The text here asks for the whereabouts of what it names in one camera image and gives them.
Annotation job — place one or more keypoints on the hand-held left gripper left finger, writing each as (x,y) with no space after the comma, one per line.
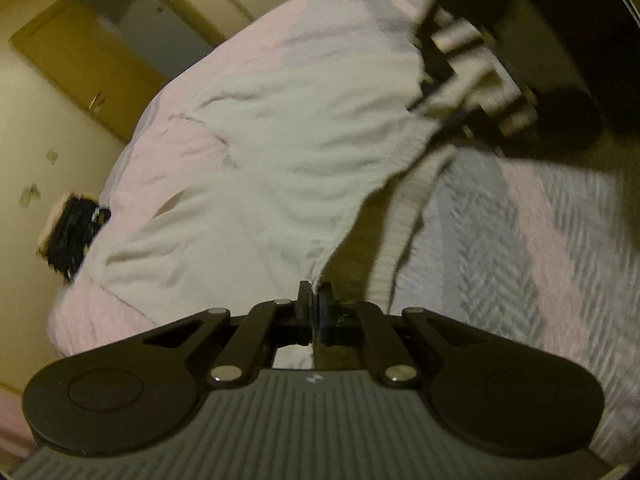
(306,315)

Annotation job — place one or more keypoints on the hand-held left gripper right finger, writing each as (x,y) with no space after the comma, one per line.
(322,315)

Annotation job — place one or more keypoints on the white garment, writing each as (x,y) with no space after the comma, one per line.
(280,135)

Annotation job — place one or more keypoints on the pink and grey striped blanket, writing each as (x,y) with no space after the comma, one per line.
(525,260)

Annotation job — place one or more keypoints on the wooden door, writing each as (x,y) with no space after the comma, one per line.
(85,55)

